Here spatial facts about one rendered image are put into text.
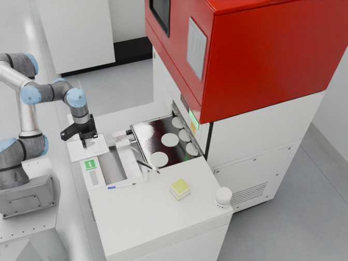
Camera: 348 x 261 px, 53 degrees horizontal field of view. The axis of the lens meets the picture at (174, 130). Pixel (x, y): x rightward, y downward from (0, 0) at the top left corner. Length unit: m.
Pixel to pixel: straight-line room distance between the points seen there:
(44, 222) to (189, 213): 0.73
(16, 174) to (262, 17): 1.32
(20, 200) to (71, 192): 1.12
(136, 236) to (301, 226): 1.61
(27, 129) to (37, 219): 0.45
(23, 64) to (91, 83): 1.97
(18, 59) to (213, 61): 0.95
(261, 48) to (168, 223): 0.87
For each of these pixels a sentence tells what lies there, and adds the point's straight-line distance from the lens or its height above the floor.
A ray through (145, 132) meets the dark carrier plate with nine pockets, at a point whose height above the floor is 0.90.
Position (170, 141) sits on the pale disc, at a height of 0.90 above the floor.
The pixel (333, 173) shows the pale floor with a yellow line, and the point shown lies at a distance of 3.30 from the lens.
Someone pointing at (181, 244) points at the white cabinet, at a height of 0.79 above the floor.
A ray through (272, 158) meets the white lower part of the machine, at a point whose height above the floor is 0.70.
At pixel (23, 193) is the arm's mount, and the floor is 0.99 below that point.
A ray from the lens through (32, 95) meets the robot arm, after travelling 1.47.
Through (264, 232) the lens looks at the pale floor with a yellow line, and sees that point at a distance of 2.80.
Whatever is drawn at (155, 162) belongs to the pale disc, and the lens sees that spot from 1.90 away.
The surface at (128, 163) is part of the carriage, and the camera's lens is 1.93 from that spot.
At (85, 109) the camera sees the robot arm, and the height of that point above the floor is 1.39.
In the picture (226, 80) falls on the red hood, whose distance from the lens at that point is 1.51.
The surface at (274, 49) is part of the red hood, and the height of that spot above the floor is 1.59.
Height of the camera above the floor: 2.44
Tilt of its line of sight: 49 degrees down
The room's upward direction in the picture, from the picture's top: 3 degrees clockwise
